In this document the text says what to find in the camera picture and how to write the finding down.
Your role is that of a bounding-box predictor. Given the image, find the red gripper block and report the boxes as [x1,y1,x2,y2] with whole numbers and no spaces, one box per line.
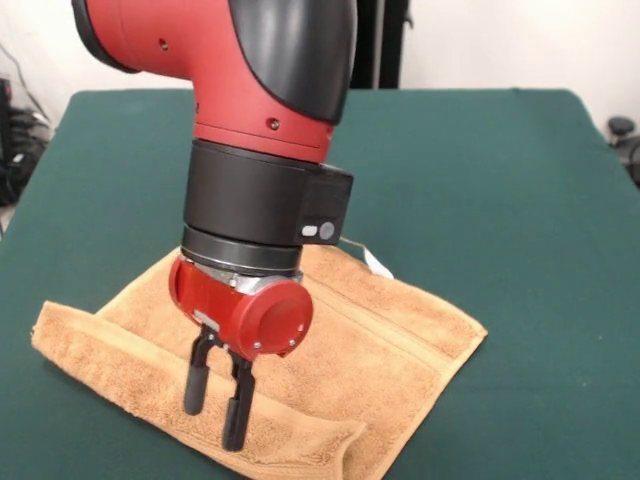
[168,255,315,453]

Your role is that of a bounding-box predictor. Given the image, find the tan terry towel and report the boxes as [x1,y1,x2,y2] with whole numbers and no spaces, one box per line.
[30,244,489,480]

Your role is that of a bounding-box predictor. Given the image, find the dark green table cloth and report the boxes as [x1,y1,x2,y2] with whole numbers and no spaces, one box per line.
[0,88,640,480]

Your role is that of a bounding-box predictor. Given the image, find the black round chair base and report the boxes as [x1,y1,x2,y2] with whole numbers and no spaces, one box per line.
[607,115,640,189]

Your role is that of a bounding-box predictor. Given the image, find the black equipment pile with cables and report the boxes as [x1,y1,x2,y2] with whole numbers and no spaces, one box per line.
[0,74,51,207]

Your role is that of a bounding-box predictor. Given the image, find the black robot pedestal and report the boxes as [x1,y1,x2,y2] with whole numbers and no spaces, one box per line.
[349,0,414,90]

